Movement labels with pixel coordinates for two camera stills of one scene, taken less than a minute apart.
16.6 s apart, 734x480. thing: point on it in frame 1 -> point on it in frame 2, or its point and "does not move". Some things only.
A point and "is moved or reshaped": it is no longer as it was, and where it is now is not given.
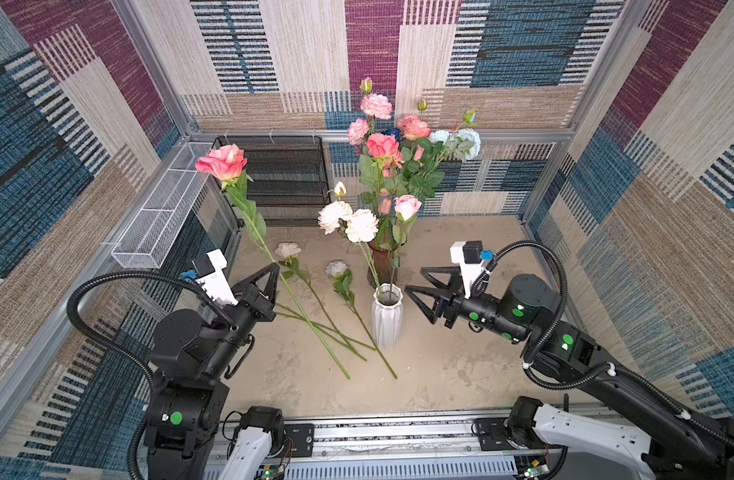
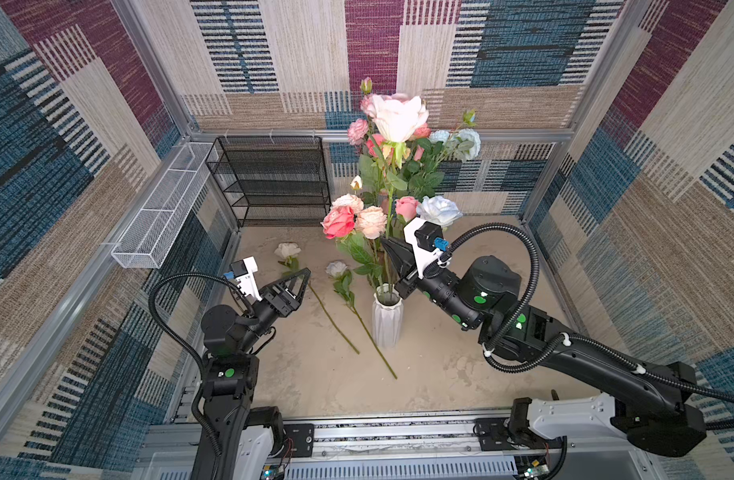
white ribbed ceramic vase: [387, 315] does not move
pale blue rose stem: [324, 326] -> [438, 210]
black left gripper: [257, 304] -> [276, 297]
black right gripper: [452, 304] -> [402, 263]
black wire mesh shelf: [286, 177] does not move
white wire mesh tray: [151, 236] does not move
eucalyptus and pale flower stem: [462, 141] does not move
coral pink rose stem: [228, 164] -> [338, 221]
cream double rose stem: [359, 227] is moved or reshaped
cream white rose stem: [288, 252] does not move
